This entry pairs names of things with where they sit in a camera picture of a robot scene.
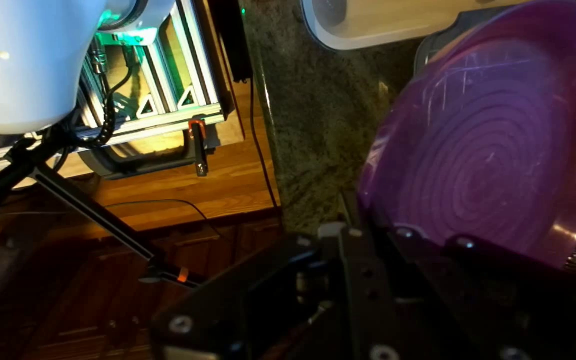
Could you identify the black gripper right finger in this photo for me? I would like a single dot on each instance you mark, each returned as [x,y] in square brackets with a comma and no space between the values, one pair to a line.
[500,306]

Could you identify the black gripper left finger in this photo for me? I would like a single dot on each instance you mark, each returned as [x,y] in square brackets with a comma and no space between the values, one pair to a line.
[261,300]

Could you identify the purple plastic plate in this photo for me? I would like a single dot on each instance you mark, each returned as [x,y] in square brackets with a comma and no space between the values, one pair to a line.
[500,146]

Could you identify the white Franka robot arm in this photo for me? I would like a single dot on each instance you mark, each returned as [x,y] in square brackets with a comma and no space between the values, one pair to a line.
[28,61]

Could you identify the black stand leg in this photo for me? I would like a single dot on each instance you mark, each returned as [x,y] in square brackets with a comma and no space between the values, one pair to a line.
[95,213]

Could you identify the white ceramic sink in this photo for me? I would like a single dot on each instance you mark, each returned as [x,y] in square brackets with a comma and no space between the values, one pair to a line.
[380,21]

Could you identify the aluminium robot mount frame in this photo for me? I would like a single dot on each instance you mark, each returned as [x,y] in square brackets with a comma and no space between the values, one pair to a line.
[169,80]

